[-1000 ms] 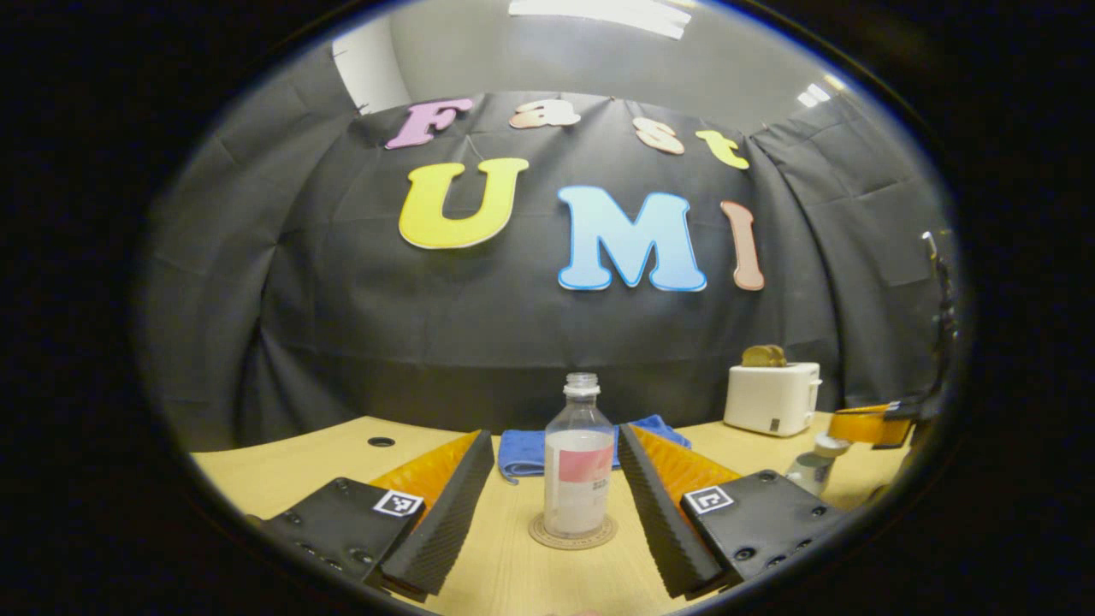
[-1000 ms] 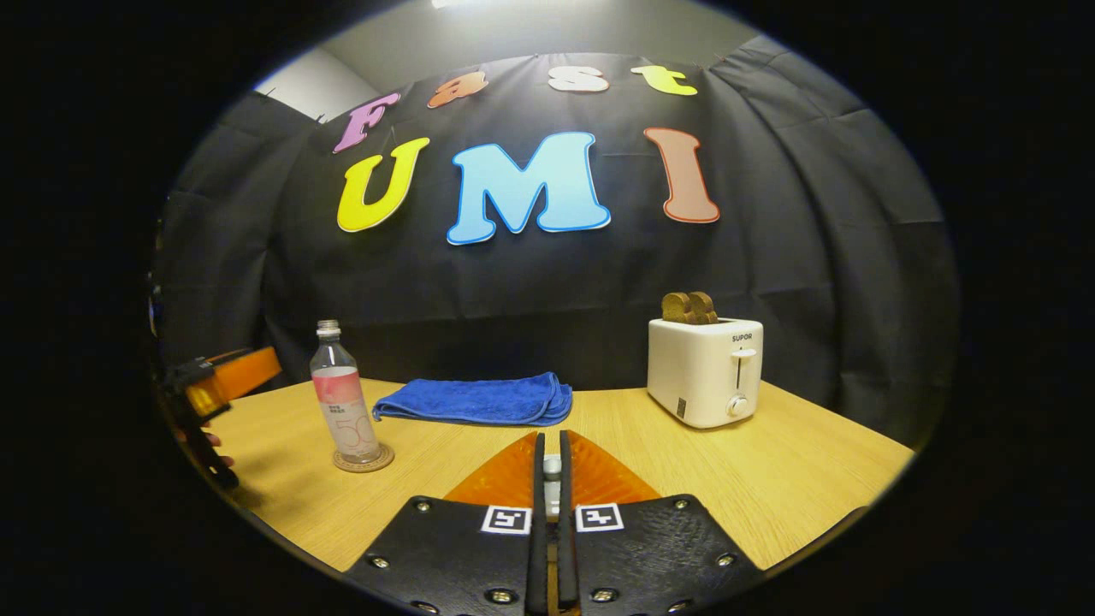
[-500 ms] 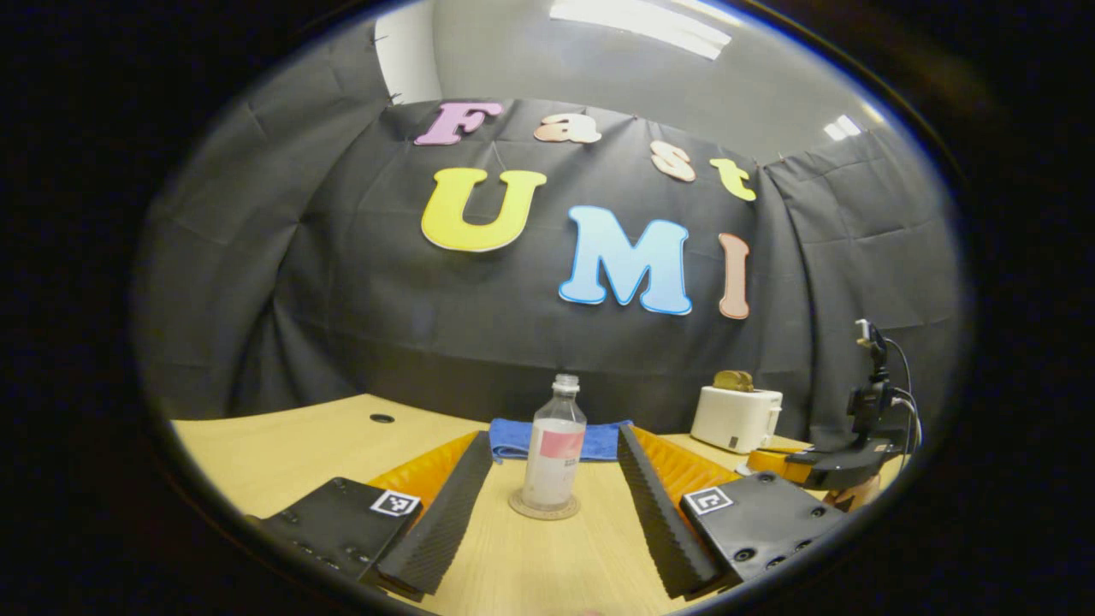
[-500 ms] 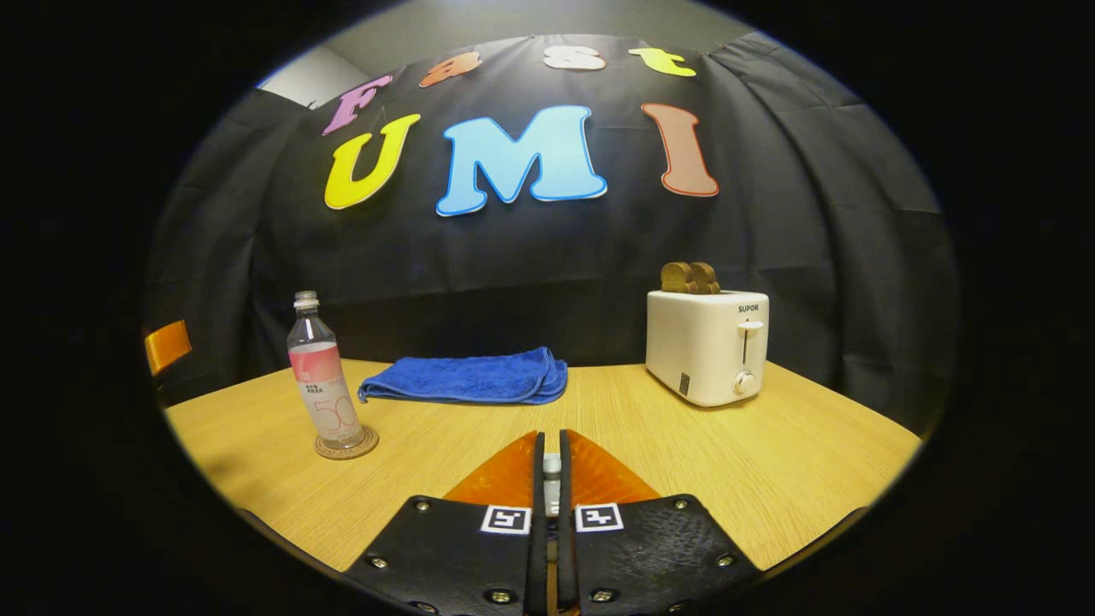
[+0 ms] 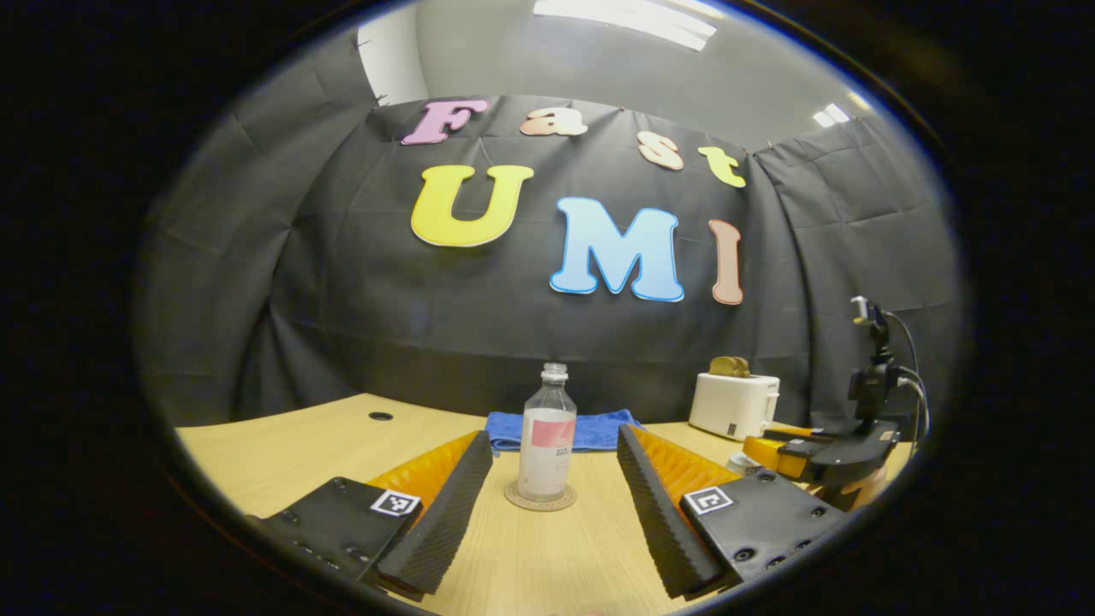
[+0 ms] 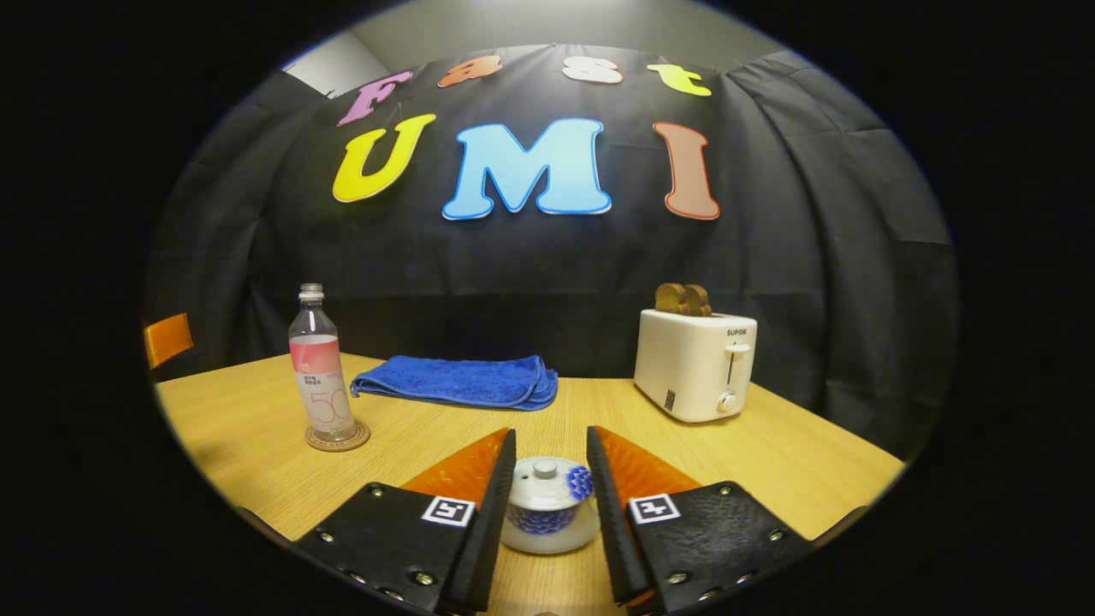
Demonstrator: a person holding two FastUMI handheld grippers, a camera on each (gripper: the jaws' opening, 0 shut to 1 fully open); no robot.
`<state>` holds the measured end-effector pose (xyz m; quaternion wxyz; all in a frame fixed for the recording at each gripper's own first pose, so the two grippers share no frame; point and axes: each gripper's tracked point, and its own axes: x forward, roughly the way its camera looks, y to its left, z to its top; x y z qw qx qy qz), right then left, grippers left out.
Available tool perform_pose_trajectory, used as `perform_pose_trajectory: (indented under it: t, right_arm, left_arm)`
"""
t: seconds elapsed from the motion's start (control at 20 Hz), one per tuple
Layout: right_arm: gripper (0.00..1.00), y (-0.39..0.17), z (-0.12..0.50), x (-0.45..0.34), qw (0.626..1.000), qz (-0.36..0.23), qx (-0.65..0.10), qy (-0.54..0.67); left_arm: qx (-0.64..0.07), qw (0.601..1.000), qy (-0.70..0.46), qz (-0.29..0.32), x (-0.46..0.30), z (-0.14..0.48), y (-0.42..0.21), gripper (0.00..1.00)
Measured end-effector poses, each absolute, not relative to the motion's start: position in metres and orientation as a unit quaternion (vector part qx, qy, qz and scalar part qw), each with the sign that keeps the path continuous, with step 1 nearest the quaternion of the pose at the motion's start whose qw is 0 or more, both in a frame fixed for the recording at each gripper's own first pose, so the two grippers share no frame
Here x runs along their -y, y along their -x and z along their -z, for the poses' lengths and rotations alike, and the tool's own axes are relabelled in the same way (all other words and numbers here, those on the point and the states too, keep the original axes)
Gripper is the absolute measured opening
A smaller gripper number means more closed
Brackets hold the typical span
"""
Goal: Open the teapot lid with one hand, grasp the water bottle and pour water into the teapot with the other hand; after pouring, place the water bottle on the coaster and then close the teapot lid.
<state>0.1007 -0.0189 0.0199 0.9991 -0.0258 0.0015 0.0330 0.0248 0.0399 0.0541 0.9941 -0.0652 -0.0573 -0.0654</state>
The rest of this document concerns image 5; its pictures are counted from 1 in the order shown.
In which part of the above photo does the white toaster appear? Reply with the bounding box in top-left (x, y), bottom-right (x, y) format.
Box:
top-left (689, 373), bottom-right (781, 441)

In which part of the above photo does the black backdrop cloth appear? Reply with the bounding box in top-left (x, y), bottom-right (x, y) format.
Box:
top-left (133, 34), bottom-right (959, 429)

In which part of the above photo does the blue folded towel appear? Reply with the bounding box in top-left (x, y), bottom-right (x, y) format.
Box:
top-left (485, 409), bottom-right (642, 453)

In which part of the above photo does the white cable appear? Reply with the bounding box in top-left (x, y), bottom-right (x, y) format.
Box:
top-left (897, 375), bottom-right (931, 446)

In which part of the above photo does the black cable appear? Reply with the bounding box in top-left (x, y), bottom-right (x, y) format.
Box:
top-left (884, 311), bottom-right (923, 403)

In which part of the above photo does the round brown coaster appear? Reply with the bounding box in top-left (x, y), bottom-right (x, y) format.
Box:
top-left (504, 481), bottom-right (578, 512)

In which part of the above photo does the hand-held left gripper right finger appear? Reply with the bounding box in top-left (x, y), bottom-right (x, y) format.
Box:
top-left (616, 423), bottom-right (852, 600)

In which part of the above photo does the clear plastic water bottle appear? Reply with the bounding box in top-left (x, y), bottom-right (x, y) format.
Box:
top-left (517, 363), bottom-right (577, 503)

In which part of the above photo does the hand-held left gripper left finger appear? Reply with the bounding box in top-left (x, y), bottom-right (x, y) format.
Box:
top-left (248, 430), bottom-right (495, 601)

